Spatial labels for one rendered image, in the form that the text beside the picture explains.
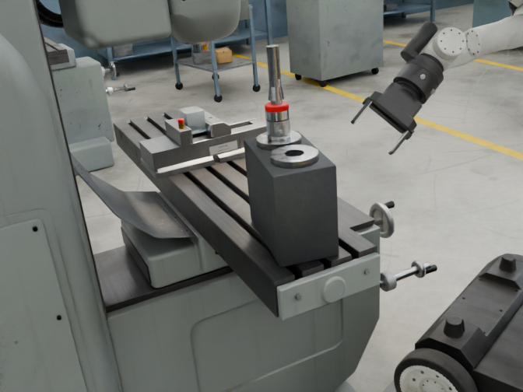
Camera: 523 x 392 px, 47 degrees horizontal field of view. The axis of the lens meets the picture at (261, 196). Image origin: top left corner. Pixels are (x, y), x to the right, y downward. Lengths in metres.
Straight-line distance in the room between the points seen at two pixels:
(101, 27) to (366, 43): 5.14
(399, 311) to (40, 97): 1.86
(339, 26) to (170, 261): 4.79
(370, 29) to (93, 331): 5.24
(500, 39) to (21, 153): 1.04
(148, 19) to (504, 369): 1.11
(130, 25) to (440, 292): 1.93
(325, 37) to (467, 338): 4.68
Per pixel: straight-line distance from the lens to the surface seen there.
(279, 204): 1.07
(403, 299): 2.73
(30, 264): 1.31
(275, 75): 1.15
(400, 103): 1.35
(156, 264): 1.45
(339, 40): 6.06
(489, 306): 1.70
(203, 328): 1.59
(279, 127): 1.16
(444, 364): 1.49
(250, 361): 1.72
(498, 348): 1.60
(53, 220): 1.29
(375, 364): 2.39
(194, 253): 1.47
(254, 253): 1.18
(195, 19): 1.37
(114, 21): 1.29
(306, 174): 1.06
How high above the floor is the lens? 1.55
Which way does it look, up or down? 25 degrees down
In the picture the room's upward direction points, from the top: 5 degrees counter-clockwise
